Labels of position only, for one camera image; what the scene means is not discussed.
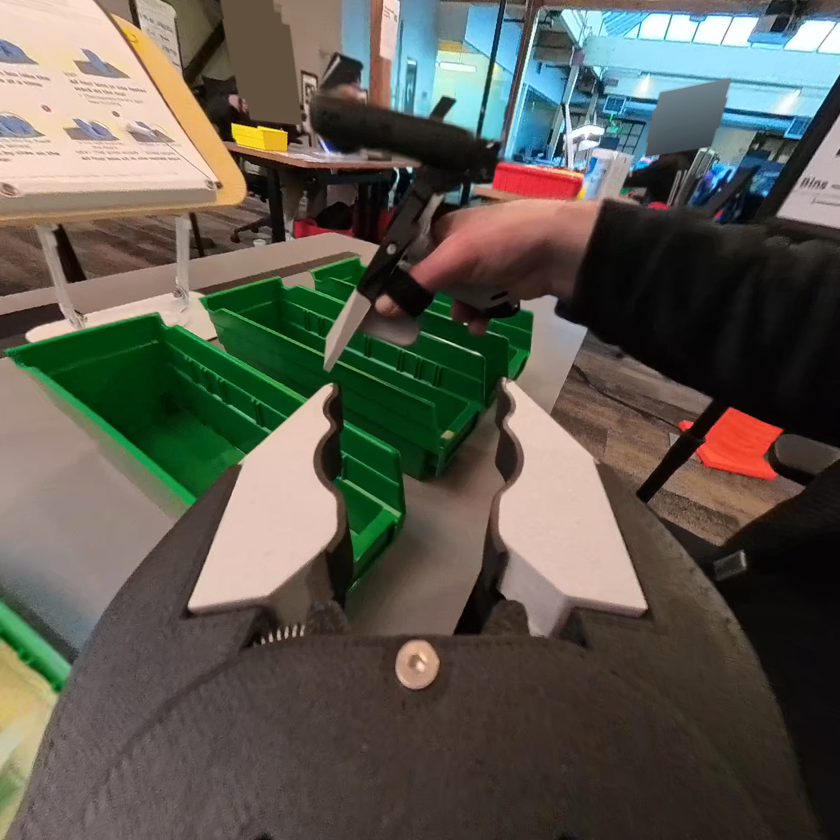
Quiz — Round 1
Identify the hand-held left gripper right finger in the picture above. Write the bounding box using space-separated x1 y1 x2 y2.
489 377 649 637

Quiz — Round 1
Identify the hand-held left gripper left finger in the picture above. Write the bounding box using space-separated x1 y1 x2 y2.
188 384 350 621

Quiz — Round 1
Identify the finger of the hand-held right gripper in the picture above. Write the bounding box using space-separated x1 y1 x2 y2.
323 289 373 373
361 308 421 347

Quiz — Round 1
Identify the green plastic bin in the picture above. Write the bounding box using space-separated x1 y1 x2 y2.
210 308 484 481
308 256 534 403
200 276 484 454
5 311 406 595

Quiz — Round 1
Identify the person's right forearm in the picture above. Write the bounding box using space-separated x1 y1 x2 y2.
556 200 840 447

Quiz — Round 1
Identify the person's right hand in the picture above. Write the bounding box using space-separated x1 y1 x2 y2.
374 199 601 337

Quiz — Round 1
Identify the wooden desk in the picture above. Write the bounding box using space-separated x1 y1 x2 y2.
223 140 422 245

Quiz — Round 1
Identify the red plastic bin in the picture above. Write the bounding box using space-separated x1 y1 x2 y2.
491 161 586 202

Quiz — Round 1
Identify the yellow plastic bin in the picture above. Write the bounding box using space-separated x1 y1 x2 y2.
230 123 290 151

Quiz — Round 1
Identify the clear acrylic stand leg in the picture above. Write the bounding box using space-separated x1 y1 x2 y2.
172 213 193 311
34 223 88 330

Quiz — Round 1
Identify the orange ridged plastic part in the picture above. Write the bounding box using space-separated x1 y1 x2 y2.
678 407 786 481

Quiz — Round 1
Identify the wooden sign board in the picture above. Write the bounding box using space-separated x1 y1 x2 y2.
108 12 248 212

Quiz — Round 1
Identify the person's black top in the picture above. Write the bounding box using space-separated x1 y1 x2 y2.
656 459 840 840

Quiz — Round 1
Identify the green crate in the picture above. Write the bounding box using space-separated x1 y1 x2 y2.
0 598 72 821

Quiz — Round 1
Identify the printed instruction sheet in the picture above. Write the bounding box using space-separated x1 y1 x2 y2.
0 0 219 219

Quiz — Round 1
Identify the white printed sign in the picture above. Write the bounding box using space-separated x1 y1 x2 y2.
773 121 840 231

